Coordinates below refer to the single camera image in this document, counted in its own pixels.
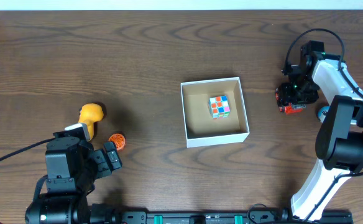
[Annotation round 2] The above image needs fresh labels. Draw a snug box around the orange toy dinosaur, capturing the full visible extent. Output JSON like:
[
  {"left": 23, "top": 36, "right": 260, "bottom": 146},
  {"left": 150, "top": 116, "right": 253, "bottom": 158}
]
[{"left": 78, "top": 103, "right": 104, "bottom": 141}]

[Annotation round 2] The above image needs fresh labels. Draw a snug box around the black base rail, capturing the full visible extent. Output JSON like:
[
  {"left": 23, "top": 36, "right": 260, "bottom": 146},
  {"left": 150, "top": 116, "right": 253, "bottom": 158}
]
[{"left": 90, "top": 203, "right": 354, "bottom": 224}]

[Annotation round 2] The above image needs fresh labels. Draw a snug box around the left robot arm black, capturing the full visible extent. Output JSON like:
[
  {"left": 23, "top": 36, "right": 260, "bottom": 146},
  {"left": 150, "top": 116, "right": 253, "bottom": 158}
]
[{"left": 25, "top": 133, "right": 122, "bottom": 224}]

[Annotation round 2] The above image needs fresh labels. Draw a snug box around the orange turbine wheel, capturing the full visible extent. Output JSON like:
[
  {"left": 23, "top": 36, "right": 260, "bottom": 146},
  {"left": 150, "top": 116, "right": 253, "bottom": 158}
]
[{"left": 108, "top": 133, "right": 126, "bottom": 151}]

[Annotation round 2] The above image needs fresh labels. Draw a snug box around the colourful puzzle cube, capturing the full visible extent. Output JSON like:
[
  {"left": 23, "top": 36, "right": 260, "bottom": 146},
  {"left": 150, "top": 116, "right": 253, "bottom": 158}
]
[{"left": 208, "top": 95, "right": 231, "bottom": 119}]

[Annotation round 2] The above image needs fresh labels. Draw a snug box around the red toy car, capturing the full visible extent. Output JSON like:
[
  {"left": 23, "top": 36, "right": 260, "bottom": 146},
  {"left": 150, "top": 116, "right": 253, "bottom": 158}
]
[{"left": 275, "top": 90, "right": 306, "bottom": 114}]

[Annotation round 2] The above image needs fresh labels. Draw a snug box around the blue white ball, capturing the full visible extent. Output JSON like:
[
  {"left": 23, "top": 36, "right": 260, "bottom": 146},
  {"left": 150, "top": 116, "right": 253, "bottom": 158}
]
[{"left": 317, "top": 106, "right": 329, "bottom": 123}]

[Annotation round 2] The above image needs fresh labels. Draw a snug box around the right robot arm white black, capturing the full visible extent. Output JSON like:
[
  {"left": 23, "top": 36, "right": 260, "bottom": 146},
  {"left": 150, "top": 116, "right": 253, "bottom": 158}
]
[{"left": 275, "top": 50, "right": 363, "bottom": 222}]

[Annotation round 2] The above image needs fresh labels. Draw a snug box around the white cardboard box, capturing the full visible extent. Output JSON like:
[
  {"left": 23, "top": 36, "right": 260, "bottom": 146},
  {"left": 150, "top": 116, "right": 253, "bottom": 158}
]
[{"left": 181, "top": 77, "right": 250, "bottom": 147}]

